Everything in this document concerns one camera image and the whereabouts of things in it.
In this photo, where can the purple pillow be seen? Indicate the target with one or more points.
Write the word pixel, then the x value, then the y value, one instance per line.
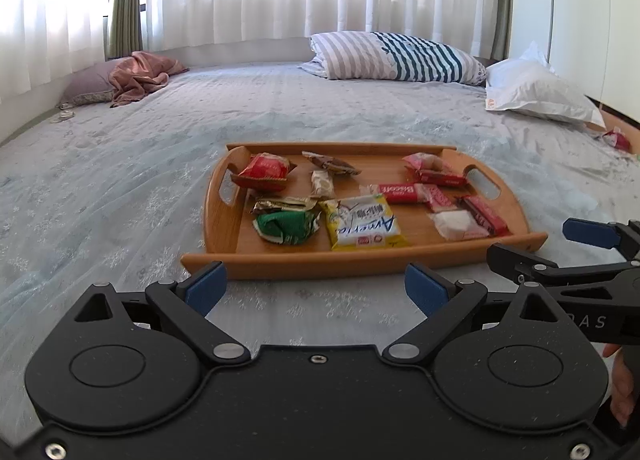
pixel 90 86

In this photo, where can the brown nut bar packet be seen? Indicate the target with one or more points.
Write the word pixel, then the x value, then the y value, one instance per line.
pixel 331 164

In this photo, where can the beige nougat bar packet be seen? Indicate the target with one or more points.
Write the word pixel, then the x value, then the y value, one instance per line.
pixel 322 185

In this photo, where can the red chocolate bar packet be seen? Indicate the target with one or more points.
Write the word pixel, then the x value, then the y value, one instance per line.
pixel 484 215

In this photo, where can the striped pillow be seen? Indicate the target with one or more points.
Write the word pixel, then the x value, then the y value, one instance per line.
pixel 351 55

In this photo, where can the red puffy snack bag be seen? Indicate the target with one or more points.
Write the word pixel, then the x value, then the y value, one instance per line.
pixel 265 173

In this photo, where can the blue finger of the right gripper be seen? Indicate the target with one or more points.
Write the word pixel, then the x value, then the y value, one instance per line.
pixel 623 238
pixel 520 266

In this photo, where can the small object near pillow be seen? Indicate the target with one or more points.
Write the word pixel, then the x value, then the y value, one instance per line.
pixel 62 116

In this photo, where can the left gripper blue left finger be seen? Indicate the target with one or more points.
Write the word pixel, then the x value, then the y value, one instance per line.
pixel 201 291

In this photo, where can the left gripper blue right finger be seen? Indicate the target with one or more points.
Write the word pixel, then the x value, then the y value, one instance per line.
pixel 430 291

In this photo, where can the red Biscoff biscuit packet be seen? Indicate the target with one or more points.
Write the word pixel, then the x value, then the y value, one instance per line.
pixel 398 193

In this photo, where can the green snack packet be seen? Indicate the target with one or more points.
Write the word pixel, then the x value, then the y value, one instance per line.
pixel 287 227

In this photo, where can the red square wafer packet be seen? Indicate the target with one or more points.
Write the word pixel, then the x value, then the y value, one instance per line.
pixel 436 200

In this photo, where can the light blue bedspread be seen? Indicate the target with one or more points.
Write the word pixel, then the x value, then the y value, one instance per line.
pixel 116 194

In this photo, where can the white pillow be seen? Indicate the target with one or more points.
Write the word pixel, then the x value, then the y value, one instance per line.
pixel 528 84

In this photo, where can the yellow snack packet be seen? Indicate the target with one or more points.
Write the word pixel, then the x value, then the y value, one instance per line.
pixel 362 223

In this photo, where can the green drape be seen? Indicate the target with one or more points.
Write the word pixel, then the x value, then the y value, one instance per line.
pixel 123 28

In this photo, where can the white cake clear packet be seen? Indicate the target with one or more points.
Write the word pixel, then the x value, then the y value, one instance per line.
pixel 458 226

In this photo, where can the small red item bedside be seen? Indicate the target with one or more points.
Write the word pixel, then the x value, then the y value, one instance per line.
pixel 616 139

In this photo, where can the pink white candy packet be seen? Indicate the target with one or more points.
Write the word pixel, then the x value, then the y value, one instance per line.
pixel 422 161

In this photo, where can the wooden serving tray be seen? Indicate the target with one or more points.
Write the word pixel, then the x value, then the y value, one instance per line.
pixel 230 237

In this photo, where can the gold snack packet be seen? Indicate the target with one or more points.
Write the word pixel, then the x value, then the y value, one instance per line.
pixel 265 205

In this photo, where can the person's right hand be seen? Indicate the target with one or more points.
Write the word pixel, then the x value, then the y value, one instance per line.
pixel 622 385

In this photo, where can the pink crumpled cloth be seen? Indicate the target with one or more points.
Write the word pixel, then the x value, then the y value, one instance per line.
pixel 142 73

